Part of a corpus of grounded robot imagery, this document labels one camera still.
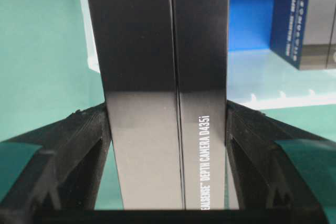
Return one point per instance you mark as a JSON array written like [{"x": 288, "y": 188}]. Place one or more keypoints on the clear plastic storage case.
[{"x": 262, "y": 77}]

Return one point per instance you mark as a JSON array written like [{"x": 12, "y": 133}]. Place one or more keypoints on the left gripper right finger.
[{"x": 277, "y": 166}]

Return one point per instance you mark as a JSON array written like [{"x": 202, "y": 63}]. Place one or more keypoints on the black camera box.
[
  {"x": 303, "y": 33},
  {"x": 171, "y": 166}
]

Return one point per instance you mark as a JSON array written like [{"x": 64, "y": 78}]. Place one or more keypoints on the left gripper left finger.
[{"x": 57, "y": 166}]

